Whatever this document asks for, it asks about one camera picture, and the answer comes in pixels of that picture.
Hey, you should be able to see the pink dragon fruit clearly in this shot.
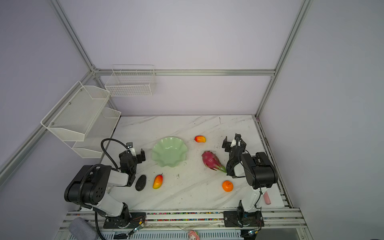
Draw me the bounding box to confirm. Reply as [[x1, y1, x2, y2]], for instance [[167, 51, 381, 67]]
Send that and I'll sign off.
[[202, 151, 227, 173]]

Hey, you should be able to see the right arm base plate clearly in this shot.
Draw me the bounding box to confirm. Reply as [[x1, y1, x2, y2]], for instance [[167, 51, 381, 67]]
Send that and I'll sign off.
[[223, 211, 265, 228]]

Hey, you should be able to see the orange tangerine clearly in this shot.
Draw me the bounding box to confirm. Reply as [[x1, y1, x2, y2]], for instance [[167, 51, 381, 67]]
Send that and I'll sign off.
[[222, 181, 234, 192]]

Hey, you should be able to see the black avocado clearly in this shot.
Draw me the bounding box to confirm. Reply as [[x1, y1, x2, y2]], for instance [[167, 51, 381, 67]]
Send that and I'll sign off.
[[135, 175, 147, 192]]

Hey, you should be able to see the small red yellow mango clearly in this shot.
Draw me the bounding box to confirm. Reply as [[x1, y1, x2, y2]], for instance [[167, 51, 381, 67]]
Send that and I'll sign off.
[[195, 136, 207, 143]]

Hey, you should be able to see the large red yellow mango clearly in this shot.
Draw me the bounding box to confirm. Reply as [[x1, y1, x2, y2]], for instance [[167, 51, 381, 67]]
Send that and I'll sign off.
[[153, 174, 164, 190]]

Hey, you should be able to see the green scalloped fruit bowl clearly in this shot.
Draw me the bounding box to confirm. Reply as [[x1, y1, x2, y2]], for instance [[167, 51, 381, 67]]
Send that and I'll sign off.
[[152, 137, 188, 168]]

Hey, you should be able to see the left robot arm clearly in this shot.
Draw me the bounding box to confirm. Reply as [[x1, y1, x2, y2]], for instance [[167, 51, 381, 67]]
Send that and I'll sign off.
[[64, 138, 146, 225]]

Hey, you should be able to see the pink doll figure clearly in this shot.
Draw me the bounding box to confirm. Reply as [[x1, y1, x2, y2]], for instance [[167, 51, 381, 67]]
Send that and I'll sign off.
[[188, 231, 200, 240]]

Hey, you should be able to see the grey foam roll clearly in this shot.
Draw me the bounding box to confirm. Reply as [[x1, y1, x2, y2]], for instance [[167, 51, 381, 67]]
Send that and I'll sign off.
[[69, 218, 98, 240]]

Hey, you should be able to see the white wire basket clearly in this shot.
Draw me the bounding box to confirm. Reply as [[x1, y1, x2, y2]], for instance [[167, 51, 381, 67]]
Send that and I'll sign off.
[[105, 65, 157, 97]]

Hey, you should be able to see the purple pink toy shovel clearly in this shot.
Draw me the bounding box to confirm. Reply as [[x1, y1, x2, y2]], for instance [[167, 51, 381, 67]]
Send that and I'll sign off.
[[263, 192, 271, 205]]

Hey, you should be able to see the aluminium front rail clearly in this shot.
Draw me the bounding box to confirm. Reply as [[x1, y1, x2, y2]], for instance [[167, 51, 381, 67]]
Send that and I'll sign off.
[[55, 208, 313, 240]]

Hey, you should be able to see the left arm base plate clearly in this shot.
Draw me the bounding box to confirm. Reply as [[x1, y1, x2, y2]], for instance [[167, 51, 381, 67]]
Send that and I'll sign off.
[[103, 212, 147, 229]]

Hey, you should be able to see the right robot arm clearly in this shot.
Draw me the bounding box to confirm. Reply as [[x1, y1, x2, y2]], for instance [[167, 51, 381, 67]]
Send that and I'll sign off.
[[222, 134, 278, 213]]

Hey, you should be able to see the white mesh upper shelf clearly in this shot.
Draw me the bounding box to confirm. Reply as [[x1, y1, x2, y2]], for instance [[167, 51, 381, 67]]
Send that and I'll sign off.
[[41, 82, 111, 142]]

